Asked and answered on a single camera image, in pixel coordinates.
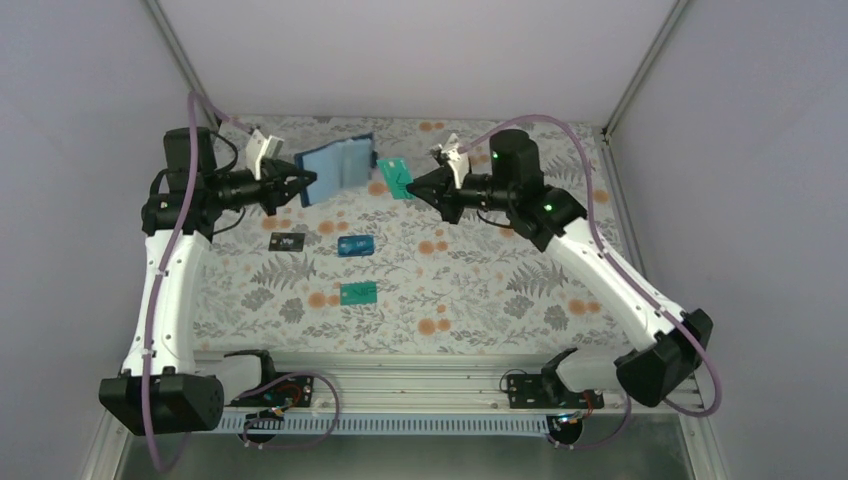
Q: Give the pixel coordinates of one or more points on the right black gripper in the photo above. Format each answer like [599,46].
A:
[442,195]

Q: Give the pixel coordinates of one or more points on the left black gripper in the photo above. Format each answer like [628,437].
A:
[275,190]

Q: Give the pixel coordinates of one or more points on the green credit card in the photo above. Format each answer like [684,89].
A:
[358,293]
[397,177]

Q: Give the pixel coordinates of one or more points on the blue card holder wallet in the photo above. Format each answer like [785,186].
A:
[339,165]

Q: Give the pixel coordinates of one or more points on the black credit card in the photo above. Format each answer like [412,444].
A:
[287,241]

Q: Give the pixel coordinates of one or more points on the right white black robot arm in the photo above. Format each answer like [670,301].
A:
[667,343]

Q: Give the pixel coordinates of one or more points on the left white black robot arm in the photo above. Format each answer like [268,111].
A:
[185,201]

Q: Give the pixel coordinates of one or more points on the floral patterned table mat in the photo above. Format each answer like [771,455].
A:
[470,288]

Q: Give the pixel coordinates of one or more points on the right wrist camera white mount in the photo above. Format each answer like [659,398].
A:
[450,152]

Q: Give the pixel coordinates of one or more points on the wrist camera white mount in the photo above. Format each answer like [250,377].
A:
[259,148]
[450,152]

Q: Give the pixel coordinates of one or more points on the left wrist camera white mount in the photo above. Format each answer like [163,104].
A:
[259,148]

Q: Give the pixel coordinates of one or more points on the aluminium rail frame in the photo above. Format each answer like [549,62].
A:
[351,383]

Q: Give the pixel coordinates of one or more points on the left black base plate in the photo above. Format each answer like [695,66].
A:
[294,392]

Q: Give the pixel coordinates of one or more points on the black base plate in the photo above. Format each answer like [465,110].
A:
[537,392]
[294,392]

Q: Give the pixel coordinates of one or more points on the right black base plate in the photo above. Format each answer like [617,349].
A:
[537,392]

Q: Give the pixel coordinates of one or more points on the grey slotted cable duct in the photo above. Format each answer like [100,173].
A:
[314,424]

